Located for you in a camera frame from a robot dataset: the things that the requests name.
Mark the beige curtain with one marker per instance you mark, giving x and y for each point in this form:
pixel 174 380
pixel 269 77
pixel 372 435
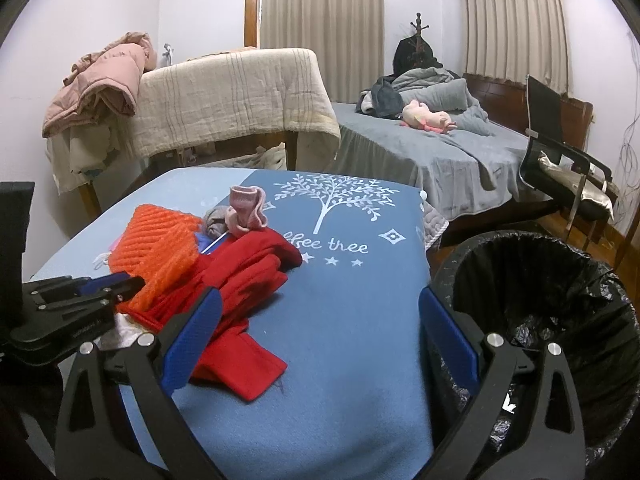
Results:
pixel 515 30
pixel 320 10

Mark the pink plush toy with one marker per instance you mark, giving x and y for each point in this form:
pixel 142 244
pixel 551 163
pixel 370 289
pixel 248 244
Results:
pixel 430 117

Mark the black office chair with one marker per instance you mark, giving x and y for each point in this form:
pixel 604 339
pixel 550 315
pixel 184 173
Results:
pixel 545 105

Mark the white crumpled cloth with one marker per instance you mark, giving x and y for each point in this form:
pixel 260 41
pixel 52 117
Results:
pixel 260 157

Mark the red fleece cloth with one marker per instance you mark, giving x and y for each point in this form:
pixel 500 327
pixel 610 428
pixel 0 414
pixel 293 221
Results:
pixel 240 280

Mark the trash bin with black bag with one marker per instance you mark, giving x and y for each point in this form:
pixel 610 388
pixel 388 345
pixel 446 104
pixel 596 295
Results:
pixel 550 300

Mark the wooden window frame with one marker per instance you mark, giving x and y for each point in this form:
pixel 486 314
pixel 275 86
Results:
pixel 252 5

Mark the grey duvet pile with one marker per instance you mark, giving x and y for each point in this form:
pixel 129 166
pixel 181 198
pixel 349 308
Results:
pixel 435 90

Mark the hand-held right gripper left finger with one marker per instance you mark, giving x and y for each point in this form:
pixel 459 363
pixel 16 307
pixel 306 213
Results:
pixel 192 345

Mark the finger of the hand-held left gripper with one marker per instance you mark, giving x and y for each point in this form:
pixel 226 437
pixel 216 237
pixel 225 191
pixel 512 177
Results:
pixel 100 296
pixel 70 286

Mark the grey quilted pad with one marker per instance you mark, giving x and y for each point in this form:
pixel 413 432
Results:
pixel 434 220

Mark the grey knotted sock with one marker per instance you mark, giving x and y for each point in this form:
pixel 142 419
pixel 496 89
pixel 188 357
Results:
pixel 215 220

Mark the dark hanging garment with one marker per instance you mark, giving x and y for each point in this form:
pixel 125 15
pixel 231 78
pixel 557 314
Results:
pixel 415 55

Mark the orange mesh cloth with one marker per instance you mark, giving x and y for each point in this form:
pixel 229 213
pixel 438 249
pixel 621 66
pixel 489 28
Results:
pixel 155 245

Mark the white hanging cloth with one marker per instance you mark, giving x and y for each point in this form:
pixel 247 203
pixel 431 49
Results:
pixel 75 155

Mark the wooden furniture frame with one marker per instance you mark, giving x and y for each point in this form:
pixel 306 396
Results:
pixel 292 145

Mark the gold cushion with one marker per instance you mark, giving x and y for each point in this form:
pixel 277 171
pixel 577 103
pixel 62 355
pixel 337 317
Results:
pixel 580 190

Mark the wooden headboard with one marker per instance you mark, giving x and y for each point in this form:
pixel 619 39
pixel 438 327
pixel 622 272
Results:
pixel 505 100

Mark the pink sock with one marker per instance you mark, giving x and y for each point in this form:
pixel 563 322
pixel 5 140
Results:
pixel 245 210

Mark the pink padded jacket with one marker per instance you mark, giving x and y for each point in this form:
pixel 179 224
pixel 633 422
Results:
pixel 100 80

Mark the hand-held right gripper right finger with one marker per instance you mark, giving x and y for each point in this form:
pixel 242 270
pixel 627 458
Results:
pixel 450 345

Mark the beige quilt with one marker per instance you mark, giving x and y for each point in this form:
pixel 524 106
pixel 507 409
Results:
pixel 225 95

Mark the bed with grey sheet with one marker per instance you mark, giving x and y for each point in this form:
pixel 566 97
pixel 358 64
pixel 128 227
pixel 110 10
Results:
pixel 400 160

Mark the wooden coat rack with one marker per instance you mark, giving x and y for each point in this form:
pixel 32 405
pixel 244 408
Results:
pixel 416 25

